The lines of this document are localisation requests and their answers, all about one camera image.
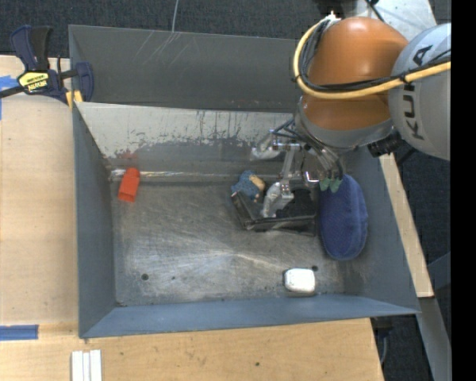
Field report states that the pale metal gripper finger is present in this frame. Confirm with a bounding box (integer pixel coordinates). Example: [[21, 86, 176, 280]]
[[275, 184, 295, 218], [260, 181, 282, 219]]

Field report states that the black rectangular tray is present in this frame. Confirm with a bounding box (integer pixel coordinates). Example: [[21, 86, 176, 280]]
[[230, 187, 319, 236]]

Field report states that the blue and tan toy figure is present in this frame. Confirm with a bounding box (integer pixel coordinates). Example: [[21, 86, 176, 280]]
[[230, 169, 267, 204]]

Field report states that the dark blue fabric pouch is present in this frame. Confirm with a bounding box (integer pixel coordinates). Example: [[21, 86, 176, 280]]
[[317, 173, 370, 262]]

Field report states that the grey metal bin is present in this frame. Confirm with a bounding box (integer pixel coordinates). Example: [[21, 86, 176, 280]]
[[67, 24, 422, 340]]

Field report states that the small white rounded box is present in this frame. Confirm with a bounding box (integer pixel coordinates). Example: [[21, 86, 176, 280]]
[[282, 267, 317, 294]]

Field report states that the orange-red plastic block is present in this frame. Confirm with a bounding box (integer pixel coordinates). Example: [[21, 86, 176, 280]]
[[117, 167, 141, 203]]

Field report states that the black cylinder on white bracket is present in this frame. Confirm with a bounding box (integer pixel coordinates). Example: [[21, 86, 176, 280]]
[[366, 133, 404, 159]]

